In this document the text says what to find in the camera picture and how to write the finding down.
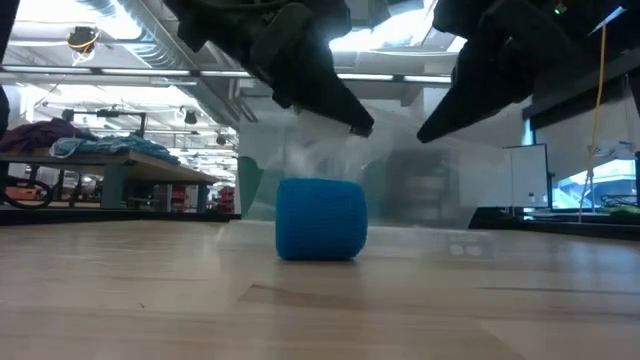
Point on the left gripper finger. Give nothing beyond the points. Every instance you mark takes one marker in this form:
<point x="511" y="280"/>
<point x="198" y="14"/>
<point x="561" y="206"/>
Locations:
<point x="315" y="85"/>

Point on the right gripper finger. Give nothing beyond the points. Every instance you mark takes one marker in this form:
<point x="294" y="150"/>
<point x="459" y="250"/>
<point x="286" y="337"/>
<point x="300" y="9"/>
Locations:
<point x="500" y="65"/>

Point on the blue elastic bandage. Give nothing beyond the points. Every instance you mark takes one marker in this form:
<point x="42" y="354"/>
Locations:
<point x="320" y="220"/>

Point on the clear plastic zip bag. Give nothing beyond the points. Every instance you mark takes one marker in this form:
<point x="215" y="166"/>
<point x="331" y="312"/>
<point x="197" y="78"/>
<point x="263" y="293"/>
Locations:
<point x="425" y="190"/>

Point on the black ceiling spotlight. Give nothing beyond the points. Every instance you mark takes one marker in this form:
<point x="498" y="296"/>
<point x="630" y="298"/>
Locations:
<point x="190" y="117"/>

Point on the whiteboard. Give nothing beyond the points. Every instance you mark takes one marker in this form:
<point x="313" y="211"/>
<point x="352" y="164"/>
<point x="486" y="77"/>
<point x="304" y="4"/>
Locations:
<point x="530" y="175"/>

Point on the red storage bin stack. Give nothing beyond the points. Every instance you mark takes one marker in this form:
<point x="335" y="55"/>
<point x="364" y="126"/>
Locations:
<point x="170" y="197"/>
<point x="226" y="200"/>

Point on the black ceiling device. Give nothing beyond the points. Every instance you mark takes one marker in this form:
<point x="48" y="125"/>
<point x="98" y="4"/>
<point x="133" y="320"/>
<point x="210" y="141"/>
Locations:
<point x="82" y="39"/>

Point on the wooden workbench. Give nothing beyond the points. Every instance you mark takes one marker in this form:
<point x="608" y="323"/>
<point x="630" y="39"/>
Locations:
<point x="150" y="172"/>

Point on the teal cloth pile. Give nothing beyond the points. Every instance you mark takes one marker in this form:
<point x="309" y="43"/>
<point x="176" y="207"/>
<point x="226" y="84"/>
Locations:
<point x="115" y="146"/>

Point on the green cloth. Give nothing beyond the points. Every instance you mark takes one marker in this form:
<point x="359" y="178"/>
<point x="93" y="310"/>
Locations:
<point x="620" y="210"/>

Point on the purple clothes pile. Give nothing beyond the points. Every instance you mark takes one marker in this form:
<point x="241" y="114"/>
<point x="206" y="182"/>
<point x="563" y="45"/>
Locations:
<point x="35" y="135"/>

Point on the black round wheel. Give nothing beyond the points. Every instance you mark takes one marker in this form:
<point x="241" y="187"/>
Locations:
<point x="50" y="191"/>

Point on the black wall beam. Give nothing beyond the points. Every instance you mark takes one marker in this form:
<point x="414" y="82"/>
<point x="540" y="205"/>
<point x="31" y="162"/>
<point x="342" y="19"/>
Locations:
<point x="600" y="85"/>

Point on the black overhead rig frame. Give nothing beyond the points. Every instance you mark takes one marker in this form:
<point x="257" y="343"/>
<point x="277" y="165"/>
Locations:
<point x="68" y="115"/>

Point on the black table frame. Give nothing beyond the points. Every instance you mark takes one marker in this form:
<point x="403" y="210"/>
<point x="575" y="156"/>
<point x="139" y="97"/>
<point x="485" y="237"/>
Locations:
<point x="100" y="216"/>

